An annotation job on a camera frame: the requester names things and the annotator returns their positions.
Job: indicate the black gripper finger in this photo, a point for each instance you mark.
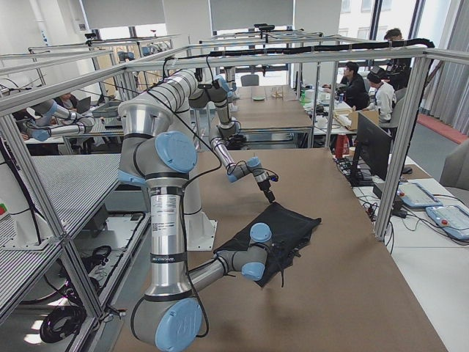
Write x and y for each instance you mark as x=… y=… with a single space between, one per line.
x=269 y=199

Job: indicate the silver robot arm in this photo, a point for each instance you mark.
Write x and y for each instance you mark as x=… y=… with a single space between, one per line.
x=158 y=153
x=218 y=92

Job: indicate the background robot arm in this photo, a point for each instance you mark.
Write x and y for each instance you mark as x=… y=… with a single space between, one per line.
x=54 y=120

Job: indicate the person in white top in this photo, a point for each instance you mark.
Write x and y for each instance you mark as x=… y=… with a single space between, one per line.
x=384 y=97

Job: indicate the black graphic t-shirt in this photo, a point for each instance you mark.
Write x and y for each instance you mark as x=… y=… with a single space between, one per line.
x=289 y=227

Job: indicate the black computer monitor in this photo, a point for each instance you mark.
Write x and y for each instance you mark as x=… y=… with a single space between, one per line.
x=373 y=147

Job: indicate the aluminium cage frame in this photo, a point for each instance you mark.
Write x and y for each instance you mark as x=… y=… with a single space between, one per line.
x=40 y=236

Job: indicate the standing person in black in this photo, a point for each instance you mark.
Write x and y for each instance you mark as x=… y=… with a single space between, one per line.
x=398 y=69

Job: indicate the person in black jacket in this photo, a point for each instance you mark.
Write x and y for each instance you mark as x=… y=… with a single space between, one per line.
x=356 y=94

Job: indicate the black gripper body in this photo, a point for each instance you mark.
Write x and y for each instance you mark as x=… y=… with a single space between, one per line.
x=267 y=193
x=286 y=250

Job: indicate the blue teach pendant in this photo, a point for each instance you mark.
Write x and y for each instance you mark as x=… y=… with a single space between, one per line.
x=452 y=219
x=414 y=195

